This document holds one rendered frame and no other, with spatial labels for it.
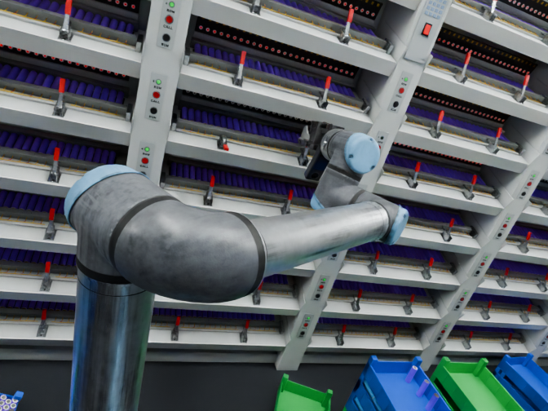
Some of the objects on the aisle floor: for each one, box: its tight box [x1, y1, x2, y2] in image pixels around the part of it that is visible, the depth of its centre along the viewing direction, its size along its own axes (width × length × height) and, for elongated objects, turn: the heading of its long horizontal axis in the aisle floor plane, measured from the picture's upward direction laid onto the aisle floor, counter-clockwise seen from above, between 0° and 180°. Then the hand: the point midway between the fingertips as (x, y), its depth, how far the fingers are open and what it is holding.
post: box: [126, 0, 193, 185], centre depth 118 cm, size 20×9×170 cm, turn 162°
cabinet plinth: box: [0, 345, 411, 364], centre depth 163 cm, size 16×219×5 cm, turn 72°
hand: (305, 143), depth 126 cm, fingers open, 3 cm apart
